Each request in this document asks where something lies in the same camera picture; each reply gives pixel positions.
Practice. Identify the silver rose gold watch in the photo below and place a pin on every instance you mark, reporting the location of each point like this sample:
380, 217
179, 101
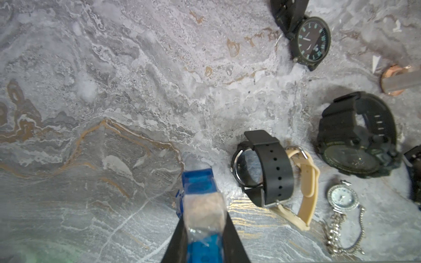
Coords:
396, 79

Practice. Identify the black analog watch near box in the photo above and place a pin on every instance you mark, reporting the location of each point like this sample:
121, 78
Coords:
310, 36

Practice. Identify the black watch green dial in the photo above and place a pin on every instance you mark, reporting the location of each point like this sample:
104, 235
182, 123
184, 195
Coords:
412, 160

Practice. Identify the blue transparent watch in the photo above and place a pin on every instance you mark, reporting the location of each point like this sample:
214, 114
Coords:
204, 213

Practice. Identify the small black strap watch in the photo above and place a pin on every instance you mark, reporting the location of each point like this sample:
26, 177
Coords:
277, 184

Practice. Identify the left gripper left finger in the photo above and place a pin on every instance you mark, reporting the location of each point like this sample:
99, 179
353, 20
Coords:
177, 247

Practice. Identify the silver chain pocket watch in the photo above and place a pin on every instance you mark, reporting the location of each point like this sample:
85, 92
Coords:
342, 198

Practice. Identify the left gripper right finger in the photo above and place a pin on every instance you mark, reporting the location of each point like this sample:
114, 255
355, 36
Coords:
233, 249

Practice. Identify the large black digital watch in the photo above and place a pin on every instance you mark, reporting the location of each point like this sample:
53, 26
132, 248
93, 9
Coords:
357, 136

